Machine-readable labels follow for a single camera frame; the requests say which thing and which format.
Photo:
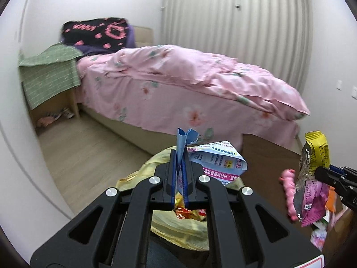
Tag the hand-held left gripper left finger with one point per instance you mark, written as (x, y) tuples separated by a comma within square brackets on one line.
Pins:
[(173, 178)]

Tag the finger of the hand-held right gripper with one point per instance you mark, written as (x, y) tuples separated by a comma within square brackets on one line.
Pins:
[(341, 171), (326, 176)]

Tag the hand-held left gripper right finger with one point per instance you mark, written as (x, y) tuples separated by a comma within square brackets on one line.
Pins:
[(186, 184)]

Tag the orange snack wrapper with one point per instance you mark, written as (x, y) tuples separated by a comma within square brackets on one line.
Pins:
[(331, 198)]

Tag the pink yellow snack wrapper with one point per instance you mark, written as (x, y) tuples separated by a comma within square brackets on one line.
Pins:
[(309, 195)]

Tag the red gold snack wrapper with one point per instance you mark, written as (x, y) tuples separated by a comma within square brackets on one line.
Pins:
[(189, 213)]

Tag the light blue snack wrapper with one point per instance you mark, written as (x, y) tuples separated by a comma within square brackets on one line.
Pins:
[(217, 162)]

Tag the yellow trash bag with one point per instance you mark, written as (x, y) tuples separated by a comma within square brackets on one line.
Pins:
[(178, 229)]

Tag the pink caterpillar toy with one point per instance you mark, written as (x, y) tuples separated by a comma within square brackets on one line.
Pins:
[(290, 189)]

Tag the bed with pink floral sheet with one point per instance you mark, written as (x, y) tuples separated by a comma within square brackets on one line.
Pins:
[(156, 97)]

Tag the pink floral duvet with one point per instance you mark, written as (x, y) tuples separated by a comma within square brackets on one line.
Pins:
[(209, 72)]

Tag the white sneaker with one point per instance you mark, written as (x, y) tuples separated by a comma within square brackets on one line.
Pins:
[(68, 113)]

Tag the wooden nightstand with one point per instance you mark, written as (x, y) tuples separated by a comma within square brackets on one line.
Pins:
[(72, 103)]

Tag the striped sneaker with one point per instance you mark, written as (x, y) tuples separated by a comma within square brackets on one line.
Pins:
[(54, 115)]

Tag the purple pillow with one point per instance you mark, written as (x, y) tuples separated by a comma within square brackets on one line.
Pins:
[(131, 37)]

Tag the green checked cloth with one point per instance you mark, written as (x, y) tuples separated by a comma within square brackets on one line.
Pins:
[(50, 72)]

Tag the white striped curtain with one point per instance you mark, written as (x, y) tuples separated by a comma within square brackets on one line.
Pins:
[(223, 19)]

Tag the black Hello Kitty pillow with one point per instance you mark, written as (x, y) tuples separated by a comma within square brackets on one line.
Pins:
[(92, 32)]

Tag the white wall switch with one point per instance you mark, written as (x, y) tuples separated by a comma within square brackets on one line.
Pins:
[(339, 85), (354, 92)]

